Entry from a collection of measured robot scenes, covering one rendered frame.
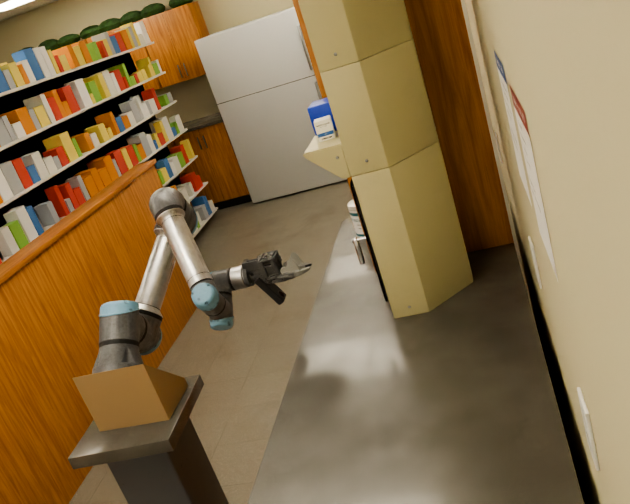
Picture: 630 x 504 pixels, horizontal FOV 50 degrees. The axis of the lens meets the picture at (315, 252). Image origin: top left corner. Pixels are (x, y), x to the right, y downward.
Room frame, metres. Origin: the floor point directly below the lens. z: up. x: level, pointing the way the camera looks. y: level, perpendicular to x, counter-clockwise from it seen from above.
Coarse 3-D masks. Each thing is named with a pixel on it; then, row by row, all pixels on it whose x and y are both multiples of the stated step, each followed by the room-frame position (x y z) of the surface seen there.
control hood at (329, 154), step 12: (336, 132) 2.01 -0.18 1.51; (312, 144) 1.95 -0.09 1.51; (324, 144) 1.90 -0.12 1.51; (336, 144) 1.85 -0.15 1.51; (312, 156) 1.86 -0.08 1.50; (324, 156) 1.85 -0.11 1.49; (336, 156) 1.84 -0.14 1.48; (324, 168) 1.86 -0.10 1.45; (336, 168) 1.85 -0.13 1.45; (348, 168) 1.84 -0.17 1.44
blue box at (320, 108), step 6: (312, 102) 2.13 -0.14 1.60; (318, 102) 2.09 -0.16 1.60; (324, 102) 2.05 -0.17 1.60; (312, 108) 2.04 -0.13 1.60; (318, 108) 2.04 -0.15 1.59; (324, 108) 2.03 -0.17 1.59; (330, 108) 2.03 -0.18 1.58; (312, 114) 2.05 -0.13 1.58; (318, 114) 2.04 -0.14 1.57; (324, 114) 2.04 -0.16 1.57; (330, 114) 2.03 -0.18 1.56; (312, 120) 2.05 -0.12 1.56
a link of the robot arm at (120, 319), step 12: (120, 300) 1.90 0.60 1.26; (108, 312) 1.87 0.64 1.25; (120, 312) 1.87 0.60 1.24; (132, 312) 1.89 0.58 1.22; (108, 324) 1.85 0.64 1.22; (120, 324) 1.84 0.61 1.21; (132, 324) 1.86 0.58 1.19; (144, 324) 1.93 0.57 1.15; (108, 336) 1.82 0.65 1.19; (120, 336) 1.82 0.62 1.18; (132, 336) 1.84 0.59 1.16; (144, 336) 1.92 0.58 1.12
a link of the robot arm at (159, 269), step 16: (192, 208) 2.25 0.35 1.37; (192, 224) 2.22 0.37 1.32; (160, 240) 2.15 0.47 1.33; (160, 256) 2.11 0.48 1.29; (160, 272) 2.08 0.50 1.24; (144, 288) 2.05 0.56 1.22; (160, 288) 2.06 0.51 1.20; (144, 304) 2.02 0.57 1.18; (160, 304) 2.04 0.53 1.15; (160, 320) 2.01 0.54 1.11; (160, 336) 2.02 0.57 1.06; (144, 352) 1.97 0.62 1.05
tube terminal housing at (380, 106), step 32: (352, 64) 1.81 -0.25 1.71; (384, 64) 1.85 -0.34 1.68; (416, 64) 1.90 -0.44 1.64; (352, 96) 1.82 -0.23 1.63; (384, 96) 1.83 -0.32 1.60; (416, 96) 1.88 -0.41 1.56; (352, 128) 1.83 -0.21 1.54; (384, 128) 1.82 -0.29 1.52; (416, 128) 1.87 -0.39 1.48; (352, 160) 1.83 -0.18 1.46; (384, 160) 1.81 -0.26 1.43; (416, 160) 1.86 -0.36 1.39; (384, 192) 1.82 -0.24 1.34; (416, 192) 1.84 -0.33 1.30; (448, 192) 1.90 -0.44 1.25; (384, 224) 1.82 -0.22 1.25; (416, 224) 1.83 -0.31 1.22; (448, 224) 1.88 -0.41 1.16; (384, 256) 1.83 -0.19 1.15; (416, 256) 1.81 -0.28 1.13; (448, 256) 1.87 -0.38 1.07; (416, 288) 1.81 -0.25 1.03; (448, 288) 1.85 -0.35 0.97
